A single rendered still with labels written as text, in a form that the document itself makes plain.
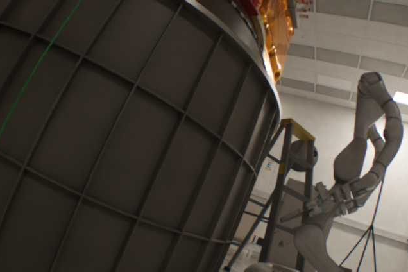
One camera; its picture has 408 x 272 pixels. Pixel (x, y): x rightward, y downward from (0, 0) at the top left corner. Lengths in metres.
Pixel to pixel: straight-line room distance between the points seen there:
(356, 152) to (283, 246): 3.24
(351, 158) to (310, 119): 8.01
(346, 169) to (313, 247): 0.42
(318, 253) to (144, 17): 1.25
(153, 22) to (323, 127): 8.62
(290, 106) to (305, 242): 8.49
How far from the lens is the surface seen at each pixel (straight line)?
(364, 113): 1.63
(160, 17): 1.01
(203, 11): 1.04
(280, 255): 4.54
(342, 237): 8.63
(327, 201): 1.25
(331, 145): 9.14
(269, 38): 2.22
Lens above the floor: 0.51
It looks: 14 degrees up
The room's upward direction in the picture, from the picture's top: 23 degrees clockwise
